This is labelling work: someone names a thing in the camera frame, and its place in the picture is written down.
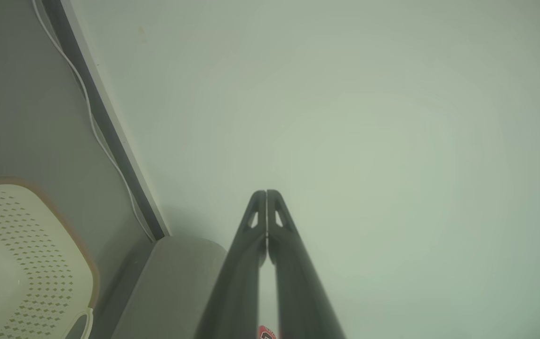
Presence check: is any black skirting strip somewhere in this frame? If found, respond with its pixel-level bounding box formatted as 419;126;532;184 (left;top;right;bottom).
41;0;171;242

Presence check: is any cream perforated laundry basket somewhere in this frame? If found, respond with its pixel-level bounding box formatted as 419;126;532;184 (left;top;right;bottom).
0;178;100;339

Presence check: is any thin white floor cable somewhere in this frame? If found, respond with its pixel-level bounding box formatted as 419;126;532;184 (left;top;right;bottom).
32;0;158;243

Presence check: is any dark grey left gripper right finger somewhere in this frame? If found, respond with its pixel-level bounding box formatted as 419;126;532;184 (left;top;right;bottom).
266;190;346;339

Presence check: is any grey fabric sofa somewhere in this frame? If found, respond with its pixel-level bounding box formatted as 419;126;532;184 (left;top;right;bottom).
110;235;229;339

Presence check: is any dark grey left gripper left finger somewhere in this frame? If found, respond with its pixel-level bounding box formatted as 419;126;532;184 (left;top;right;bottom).
194;190;268;339

